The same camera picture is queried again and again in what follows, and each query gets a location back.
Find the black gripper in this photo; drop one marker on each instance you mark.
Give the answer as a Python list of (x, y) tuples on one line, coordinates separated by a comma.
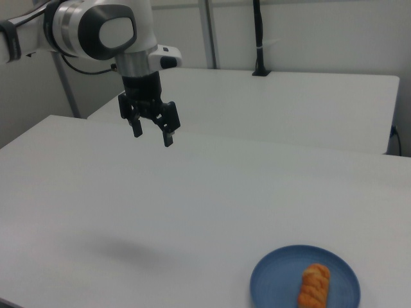
[(141, 90)]

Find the orange twisted bread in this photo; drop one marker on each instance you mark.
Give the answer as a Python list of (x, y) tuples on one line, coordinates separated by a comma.
[(314, 285)]

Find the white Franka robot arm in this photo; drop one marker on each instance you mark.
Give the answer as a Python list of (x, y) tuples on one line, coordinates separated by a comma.
[(106, 32)]

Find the white side table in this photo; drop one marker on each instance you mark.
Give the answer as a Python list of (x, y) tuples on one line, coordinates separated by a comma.
[(273, 109)]

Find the blue round plate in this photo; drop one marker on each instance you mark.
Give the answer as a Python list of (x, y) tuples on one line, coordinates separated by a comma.
[(276, 279)]

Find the grey metal frame post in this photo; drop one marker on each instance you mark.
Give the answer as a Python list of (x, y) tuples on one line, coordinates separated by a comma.
[(65, 86)]

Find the white partition frame post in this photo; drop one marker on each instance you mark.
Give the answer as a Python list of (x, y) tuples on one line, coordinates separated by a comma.
[(210, 32)]

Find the black camera pole with clamp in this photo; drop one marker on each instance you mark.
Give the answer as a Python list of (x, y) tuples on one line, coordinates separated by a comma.
[(258, 29)]

